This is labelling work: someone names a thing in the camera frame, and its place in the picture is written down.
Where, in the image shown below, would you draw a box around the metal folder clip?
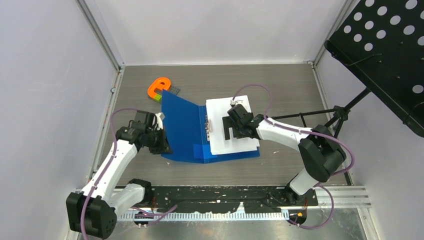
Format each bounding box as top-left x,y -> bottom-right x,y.
205,115 -> 213,142

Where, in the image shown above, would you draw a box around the green lego brick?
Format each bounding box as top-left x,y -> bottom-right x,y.
154,95 -> 162,103

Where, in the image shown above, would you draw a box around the blue plastic folder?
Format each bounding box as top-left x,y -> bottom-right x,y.
161,91 -> 260,164

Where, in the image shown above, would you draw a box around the aluminium frame rail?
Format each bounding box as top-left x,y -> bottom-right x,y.
69,186 -> 373,212

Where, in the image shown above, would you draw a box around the orange letter e block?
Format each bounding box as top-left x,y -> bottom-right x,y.
147,77 -> 172,100

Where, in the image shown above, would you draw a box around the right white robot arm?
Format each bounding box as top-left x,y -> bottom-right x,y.
222,104 -> 347,205

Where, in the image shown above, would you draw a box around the grey lego baseplate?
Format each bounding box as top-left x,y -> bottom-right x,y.
155,86 -> 181,98

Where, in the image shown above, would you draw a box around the white paper sheets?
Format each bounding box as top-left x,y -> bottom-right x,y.
205,97 -> 260,155

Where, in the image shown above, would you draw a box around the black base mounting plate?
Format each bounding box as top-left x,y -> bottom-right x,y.
135,186 -> 318,214

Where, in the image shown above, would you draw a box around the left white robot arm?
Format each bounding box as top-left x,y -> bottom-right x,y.
66,110 -> 173,240

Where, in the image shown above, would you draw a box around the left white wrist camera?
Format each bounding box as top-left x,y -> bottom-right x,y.
154,112 -> 165,130

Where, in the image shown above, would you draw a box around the black perforated music stand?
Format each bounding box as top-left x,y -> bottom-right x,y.
269,0 -> 424,138

